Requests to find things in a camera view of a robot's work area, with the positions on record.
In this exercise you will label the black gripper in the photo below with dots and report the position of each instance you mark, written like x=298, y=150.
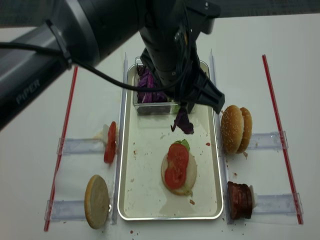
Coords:
x=170, y=33

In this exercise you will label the purple cabbage leaf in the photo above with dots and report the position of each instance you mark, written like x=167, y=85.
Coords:
x=182, y=121

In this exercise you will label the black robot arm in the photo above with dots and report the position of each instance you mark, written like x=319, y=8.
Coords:
x=85, y=32

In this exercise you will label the green lettuce pile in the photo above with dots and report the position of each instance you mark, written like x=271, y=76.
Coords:
x=175, y=107

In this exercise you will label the lettuce leaf on bun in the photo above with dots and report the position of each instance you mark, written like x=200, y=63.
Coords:
x=183, y=142

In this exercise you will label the tomato slices on bun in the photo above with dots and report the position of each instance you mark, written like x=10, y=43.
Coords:
x=175, y=174

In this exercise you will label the sliced meat patties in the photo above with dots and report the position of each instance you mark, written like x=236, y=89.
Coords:
x=240, y=200

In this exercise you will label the white pusher block meat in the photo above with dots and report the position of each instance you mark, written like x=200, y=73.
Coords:
x=253, y=196

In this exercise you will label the upright tomato slices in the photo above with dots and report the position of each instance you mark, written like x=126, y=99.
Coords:
x=110, y=147

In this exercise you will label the clear plastic food container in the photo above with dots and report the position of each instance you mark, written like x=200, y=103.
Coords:
x=148, y=103

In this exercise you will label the sesame bun front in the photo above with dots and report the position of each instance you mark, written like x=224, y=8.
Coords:
x=232, y=128

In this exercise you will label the sesame bun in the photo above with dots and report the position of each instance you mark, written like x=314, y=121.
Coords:
x=232, y=128
x=247, y=130

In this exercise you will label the sesame bun rear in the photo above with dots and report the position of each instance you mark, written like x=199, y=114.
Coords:
x=247, y=130

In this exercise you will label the left clear long divider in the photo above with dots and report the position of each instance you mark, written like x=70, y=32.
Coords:
x=114, y=208

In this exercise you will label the bottom bun on tray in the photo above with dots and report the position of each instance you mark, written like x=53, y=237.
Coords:
x=191, y=176

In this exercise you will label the right red strip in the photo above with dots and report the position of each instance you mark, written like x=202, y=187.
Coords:
x=293, y=189

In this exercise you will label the red strip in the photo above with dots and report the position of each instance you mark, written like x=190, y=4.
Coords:
x=293, y=189
x=59, y=157

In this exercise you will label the metal tray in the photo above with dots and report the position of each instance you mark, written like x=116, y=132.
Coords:
x=146, y=139

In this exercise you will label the white pusher block upper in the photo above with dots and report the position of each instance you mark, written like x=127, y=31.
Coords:
x=104, y=134

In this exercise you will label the upright bun half left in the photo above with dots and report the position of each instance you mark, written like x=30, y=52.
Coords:
x=96, y=202

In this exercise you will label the left red strip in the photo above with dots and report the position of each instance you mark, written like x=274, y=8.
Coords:
x=59, y=157

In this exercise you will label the clear rail holding sesame buns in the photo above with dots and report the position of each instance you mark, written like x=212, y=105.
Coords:
x=268, y=141

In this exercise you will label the clear rail holding meat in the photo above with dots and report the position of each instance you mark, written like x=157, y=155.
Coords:
x=283, y=204

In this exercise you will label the clear rail holding tomato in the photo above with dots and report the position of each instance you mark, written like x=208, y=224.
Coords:
x=78, y=146

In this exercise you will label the clear rail holding bun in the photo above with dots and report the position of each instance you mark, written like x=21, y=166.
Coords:
x=65, y=210

